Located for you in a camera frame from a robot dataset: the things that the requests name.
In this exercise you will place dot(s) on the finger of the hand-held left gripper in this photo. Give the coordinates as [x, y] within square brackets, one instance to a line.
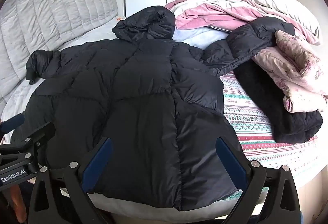
[14, 122]
[38, 134]

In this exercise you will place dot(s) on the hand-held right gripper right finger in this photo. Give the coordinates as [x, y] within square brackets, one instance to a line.
[230, 162]

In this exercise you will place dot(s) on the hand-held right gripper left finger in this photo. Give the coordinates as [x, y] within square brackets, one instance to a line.
[99, 162]

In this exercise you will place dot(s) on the black hooded puffer jacket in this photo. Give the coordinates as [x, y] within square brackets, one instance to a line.
[133, 101]

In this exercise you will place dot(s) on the patterned striped bed sheet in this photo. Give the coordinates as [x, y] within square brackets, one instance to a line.
[248, 121]

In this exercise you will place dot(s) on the black fleece cloth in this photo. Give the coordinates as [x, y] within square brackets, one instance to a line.
[266, 101]

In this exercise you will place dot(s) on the pink floral quilted garment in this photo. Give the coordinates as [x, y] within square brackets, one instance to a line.
[294, 72]

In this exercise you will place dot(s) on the grey quilted headboard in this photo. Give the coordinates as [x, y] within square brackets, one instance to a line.
[51, 18]

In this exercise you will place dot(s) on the light blue pillow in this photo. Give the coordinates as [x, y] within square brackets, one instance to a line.
[202, 36]

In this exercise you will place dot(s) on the pink and white striped blanket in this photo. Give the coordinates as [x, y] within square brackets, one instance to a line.
[205, 12]

